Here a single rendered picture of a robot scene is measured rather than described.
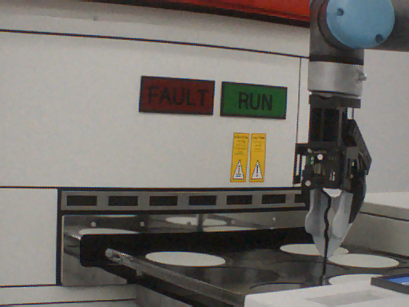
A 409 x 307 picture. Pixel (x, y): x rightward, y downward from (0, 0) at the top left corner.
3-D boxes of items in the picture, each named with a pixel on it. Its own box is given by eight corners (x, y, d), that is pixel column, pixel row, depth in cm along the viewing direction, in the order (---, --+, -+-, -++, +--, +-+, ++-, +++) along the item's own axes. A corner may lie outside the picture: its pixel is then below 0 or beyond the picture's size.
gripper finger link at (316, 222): (292, 259, 114) (299, 189, 114) (307, 253, 120) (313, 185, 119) (315, 261, 113) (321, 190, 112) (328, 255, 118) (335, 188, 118)
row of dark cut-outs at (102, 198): (59, 209, 113) (59, 190, 113) (316, 205, 138) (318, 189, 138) (61, 209, 112) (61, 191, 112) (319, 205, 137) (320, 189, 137)
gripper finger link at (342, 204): (315, 261, 113) (321, 190, 112) (328, 255, 118) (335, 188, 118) (337, 264, 112) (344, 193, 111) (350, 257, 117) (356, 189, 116)
